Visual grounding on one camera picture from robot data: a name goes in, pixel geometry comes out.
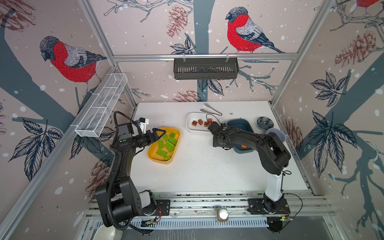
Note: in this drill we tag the round silver button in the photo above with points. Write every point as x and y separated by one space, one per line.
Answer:
222 214

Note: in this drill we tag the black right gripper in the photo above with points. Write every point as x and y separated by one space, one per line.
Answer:
215 142

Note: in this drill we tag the green 2x3 lego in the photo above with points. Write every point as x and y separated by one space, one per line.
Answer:
169 147
173 141

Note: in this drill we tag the green 2x4 lego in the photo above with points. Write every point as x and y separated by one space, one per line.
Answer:
161 153
166 138
161 144

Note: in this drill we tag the black hanging wire basket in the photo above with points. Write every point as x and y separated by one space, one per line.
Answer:
206 68

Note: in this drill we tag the white bowl bottom left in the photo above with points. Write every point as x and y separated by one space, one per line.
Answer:
108 233

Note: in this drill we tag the green 2x3 lego top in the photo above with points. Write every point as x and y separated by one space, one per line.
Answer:
169 147

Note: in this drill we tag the lavender plastic bowl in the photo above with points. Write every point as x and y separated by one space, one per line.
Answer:
281 135

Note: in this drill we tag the dark patterned ceramic bowl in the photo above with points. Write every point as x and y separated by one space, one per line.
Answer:
265 123

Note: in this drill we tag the white plastic bin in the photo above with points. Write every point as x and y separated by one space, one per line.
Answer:
198 123

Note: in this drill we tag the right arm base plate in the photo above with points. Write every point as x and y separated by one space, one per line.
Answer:
266 206

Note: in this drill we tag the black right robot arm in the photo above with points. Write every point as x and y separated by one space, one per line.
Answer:
273 154

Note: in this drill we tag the green 2x4 lego bottom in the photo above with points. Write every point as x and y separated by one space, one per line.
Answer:
161 153

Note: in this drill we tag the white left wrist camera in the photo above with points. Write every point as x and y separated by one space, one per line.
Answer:
143 122

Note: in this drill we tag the white wire mesh shelf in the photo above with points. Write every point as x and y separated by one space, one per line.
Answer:
99 112

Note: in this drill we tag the metal tongs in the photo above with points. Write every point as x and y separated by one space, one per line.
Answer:
210 110

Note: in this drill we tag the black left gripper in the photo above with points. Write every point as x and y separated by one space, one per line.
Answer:
154 135

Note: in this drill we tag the yellow plastic bin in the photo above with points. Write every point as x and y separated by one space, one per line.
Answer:
164 150

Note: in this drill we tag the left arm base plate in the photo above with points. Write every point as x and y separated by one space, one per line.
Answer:
160 208

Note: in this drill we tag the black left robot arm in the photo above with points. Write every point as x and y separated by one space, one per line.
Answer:
118 199

